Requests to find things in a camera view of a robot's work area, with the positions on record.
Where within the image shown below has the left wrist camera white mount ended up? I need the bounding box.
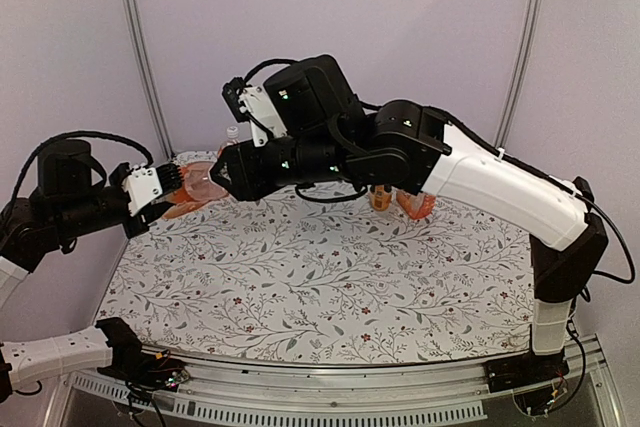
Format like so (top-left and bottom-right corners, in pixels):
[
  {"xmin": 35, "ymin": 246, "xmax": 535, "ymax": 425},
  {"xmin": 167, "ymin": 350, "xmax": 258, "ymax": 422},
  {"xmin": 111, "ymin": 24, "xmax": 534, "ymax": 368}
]
[{"xmin": 121, "ymin": 166, "xmax": 163, "ymax": 216}]

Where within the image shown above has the left aluminium corner post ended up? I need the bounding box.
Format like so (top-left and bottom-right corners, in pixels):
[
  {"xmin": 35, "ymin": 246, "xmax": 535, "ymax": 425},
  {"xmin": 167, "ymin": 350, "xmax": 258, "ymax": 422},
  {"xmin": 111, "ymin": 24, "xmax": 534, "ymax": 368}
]
[{"xmin": 122, "ymin": 0, "xmax": 175, "ymax": 158}]

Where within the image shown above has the aluminium corner post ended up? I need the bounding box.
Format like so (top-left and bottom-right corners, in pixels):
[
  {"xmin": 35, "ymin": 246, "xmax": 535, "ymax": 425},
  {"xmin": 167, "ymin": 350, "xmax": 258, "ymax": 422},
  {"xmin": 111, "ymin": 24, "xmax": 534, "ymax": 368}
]
[
  {"xmin": 122, "ymin": 0, "xmax": 175, "ymax": 158},
  {"xmin": 494, "ymin": 0, "xmax": 543, "ymax": 149}
]

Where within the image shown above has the right aluminium corner post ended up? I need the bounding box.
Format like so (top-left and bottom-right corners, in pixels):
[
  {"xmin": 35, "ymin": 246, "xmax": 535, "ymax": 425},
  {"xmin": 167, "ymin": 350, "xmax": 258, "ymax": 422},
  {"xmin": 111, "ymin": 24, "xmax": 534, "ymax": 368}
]
[{"xmin": 494, "ymin": 0, "xmax": 543, "ymax": 149}]

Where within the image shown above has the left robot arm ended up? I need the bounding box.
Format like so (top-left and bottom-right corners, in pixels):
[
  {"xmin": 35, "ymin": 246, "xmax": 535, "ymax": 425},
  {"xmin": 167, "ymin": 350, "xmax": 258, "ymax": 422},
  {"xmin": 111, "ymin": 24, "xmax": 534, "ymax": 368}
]
[{"xmin": 1, "ymin": 130, "xmax": 188, "ymax": 399}]

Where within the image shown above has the orange tea bottle front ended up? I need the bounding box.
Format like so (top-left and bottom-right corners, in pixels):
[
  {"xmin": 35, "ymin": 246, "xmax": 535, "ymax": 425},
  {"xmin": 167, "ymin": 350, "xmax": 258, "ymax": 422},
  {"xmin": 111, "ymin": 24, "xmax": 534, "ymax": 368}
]
[{"xmin": 163, "ymin": 161, "xmax": 229, "ymax": 220}]

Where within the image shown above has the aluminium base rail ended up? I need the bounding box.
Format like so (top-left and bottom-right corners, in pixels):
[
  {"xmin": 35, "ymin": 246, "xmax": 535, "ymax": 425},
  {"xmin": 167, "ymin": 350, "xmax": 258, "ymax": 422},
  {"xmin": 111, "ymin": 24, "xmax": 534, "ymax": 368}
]
[{"xmin": 43, "ymin": 336, "xmax": 627, "ymax": 426}]

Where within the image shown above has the orange tea bottle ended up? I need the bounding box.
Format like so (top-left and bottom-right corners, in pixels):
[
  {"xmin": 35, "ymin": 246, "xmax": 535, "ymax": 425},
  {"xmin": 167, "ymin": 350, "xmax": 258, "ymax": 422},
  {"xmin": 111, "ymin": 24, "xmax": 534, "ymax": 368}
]
[
  {"xmin": 163, "ymin": 161, "xmax": 229, "ymax": 220},
  {"xmin": 218, "ymin": 126, "xmax": 240, "ymax": 155},
  {"xmin": 396, "ymin": 190, "xmax": 436, "ymax": 220}
]

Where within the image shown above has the floral tablecloth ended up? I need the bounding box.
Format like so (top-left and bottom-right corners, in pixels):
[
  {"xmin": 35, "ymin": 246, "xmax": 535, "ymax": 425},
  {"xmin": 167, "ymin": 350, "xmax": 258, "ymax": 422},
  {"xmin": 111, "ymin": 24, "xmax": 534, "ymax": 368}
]
[{"xmin": 97, "ymin": 183, "xmax": 534, "ymax": 364}]

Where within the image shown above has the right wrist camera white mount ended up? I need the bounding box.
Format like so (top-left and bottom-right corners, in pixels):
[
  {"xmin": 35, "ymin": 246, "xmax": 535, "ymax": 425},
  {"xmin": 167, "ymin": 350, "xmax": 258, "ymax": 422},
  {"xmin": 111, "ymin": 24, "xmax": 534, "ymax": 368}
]
[{"xmin": 222, "ymin": 77, "xmax": 287, "ymax": 147}]

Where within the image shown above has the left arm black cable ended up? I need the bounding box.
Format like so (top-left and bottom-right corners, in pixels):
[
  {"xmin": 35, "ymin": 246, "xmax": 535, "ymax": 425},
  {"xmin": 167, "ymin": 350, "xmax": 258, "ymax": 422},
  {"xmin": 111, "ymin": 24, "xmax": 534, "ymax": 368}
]
[{"xmin": 9, "ymin": 129, "xmax": 156, "ymax": 208}]

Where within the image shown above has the milk tea bottle dark label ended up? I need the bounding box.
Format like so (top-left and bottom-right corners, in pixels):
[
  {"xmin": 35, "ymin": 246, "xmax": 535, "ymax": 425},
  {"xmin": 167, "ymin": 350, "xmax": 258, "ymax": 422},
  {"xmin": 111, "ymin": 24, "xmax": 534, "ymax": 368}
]
[{"xmin": 369, "ymin": 185, "xmax": 393, "ymax": 212}]

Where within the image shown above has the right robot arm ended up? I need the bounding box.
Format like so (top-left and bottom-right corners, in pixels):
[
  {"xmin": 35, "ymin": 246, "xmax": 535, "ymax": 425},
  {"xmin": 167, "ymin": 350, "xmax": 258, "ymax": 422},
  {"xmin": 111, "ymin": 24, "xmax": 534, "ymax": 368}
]
[{"xmin": 210, "ymin": 54, "xmax": 608, "ymax": 383}]

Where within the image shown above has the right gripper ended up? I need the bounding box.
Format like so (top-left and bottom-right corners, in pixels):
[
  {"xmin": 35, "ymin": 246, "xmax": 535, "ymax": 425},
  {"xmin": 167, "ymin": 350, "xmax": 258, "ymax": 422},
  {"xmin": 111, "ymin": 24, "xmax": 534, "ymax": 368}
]
[{"xmin": 208, "ymin": 133, "xmax": 351, "ymax": 201}]

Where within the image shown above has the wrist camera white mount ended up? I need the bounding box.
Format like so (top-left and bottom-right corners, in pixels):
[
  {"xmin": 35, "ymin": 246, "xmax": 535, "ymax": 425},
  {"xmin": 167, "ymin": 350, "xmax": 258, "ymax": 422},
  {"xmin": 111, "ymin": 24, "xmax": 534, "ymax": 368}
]
[
  {"xmin": 121, "ymin": 166, "xmax": 163, "ymax": 216},
  {"xmin": 222, "ymin": 77, "xmax": 287, "ymax": 147}
]

